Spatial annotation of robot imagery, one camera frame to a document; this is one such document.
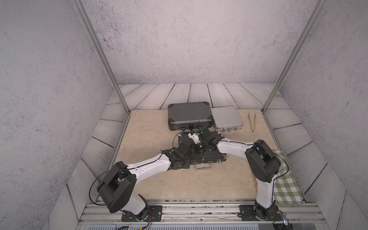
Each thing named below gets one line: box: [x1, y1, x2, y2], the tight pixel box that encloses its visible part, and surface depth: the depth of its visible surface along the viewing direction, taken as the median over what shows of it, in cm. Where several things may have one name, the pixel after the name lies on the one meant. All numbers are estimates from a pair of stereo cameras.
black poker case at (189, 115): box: [167, 101, 215, 131], surface depth 107 cm
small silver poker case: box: [210, 105, 244, 133], surface depth 114 cm
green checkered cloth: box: [273, 149, 303, 205], surface depth 81 cm
